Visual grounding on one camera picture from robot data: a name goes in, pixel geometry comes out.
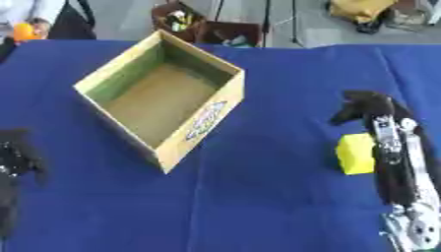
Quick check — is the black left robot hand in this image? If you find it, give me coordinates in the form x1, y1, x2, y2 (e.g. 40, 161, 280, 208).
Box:
0, 128, 50, 242

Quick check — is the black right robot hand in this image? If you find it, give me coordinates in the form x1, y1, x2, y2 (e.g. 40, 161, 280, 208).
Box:
327, 90, 441, 209

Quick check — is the tan cardboard box green inside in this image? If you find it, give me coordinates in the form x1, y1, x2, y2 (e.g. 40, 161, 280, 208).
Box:
72, 29, 247, 174

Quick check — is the tall brown open box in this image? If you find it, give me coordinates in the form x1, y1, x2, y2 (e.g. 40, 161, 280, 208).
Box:
150, 1, 209, 44

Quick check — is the low brown open box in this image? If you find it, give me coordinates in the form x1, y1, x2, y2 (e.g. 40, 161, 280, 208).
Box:
198, 21, 264, 48

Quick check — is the yellow block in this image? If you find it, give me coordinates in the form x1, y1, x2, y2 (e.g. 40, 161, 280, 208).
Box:
334, 132, 378, 176

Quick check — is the orange round object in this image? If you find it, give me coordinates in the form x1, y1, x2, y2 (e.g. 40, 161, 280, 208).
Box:
12, 23, 41, 42

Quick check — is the black bag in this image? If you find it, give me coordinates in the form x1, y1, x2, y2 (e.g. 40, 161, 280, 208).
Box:
46, 0, 98, 40

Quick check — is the yellow bag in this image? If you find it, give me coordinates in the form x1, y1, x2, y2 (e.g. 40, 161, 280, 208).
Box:
325, 0, 400, 25

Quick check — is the black tripod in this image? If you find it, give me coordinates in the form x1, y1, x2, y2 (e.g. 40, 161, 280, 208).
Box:
212, 0, 307, 48

